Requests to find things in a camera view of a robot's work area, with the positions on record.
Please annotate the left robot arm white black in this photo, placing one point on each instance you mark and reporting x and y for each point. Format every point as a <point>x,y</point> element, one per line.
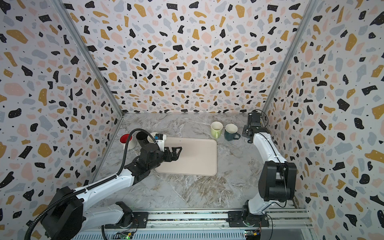
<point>69,212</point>

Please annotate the dark green faceted mug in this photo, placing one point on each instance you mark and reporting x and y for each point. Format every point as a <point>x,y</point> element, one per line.
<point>231,132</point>

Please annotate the circuit board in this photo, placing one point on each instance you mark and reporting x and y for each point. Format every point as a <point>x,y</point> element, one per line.
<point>123,236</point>
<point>253,235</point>

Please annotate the light green mug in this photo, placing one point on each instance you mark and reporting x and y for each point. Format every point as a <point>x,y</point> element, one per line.
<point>216,129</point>

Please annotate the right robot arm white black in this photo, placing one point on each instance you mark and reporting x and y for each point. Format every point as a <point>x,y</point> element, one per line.
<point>277,181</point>

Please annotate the white cream mug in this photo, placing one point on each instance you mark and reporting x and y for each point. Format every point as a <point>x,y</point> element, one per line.
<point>128,139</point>

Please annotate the grey mug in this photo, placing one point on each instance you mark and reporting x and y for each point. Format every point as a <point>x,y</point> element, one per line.
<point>150,139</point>

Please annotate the left circuit board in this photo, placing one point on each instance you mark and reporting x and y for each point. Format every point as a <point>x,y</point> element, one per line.
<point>123,236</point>

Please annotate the right circuit board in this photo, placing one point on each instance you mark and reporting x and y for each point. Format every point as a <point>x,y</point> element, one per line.
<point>253,235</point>

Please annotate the beige plastic tray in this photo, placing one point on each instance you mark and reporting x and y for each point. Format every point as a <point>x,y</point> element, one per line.
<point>198,157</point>

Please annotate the black mug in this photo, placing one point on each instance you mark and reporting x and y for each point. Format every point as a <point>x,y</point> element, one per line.
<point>142,138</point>

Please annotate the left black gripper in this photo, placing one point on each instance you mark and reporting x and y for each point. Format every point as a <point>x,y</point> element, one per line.
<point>175,158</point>

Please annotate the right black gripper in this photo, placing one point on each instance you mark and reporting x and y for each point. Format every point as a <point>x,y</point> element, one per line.
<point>244,132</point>

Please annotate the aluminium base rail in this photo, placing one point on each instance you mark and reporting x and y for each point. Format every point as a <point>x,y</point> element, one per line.
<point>209,224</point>

